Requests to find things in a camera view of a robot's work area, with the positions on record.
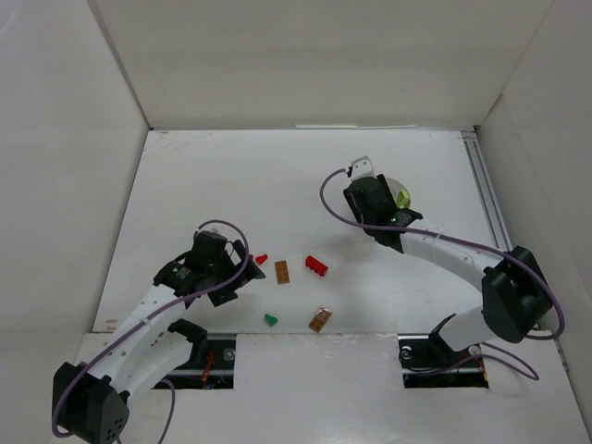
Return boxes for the pale yellow-green lego brick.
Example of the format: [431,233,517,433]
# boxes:
[396,189,412,208]

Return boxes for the orange-brown long lego plate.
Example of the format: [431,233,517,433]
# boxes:
[275,260,290,285]

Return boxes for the small green lego piece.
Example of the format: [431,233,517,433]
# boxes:
[264,314,278,327]

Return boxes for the red long lego brick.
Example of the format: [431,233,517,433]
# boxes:
[304,255,328,277]

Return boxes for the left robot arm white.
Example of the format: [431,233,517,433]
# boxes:
[52,223,265,443]

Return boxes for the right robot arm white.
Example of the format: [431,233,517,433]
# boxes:
[343,172,556,354]

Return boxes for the white round divided container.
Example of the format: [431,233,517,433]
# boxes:
[387,178,412,208]

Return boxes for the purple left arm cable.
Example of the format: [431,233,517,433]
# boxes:
[50,220,253,444]

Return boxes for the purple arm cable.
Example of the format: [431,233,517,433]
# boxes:
[50,220,253,444]
[319,166,566,381]

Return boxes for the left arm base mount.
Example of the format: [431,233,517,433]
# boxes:
[165,334,237,390]

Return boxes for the aluminium rail right edge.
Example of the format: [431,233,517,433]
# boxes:
[461,130,513,251]

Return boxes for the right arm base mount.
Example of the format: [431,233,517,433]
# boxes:
[398,322,489,389]

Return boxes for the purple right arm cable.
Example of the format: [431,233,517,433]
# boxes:
[319,166,566,381]

